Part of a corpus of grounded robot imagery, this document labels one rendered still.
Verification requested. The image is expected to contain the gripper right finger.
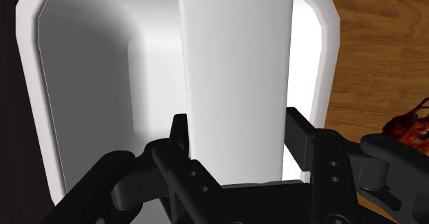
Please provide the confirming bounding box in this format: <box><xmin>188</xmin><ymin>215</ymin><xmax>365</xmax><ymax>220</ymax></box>
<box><xmin>284</xmin><ymin>107</ymin><xmax>429</xmax><ymax>224</ymax></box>

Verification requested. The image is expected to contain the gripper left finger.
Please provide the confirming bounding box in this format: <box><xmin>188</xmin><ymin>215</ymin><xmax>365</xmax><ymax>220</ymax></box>
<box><xmin>40</xmin><ymin>113</ymin><xmax>253</xmax><ymax>224</ymax></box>

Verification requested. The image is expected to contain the white tall cylinder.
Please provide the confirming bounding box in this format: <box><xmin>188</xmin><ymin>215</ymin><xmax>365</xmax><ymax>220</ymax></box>
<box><xmin>176</xmin><ymin>0</ymin><xmax>295</xmax><ymax>187</ymax></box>

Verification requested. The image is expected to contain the red brown lumpy object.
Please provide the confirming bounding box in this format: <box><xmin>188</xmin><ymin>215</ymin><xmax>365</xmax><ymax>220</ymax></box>
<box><xmin>382</xmin><ymin>97</ymin><xmax>429</xmax><ymax>157</ymax></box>

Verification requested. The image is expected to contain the white rectangular basin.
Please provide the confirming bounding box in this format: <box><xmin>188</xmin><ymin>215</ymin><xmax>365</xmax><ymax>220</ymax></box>
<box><xmin>14</xmin><ymin>0</ymin><xmax>341</xmax><ymax>207</ymax></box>

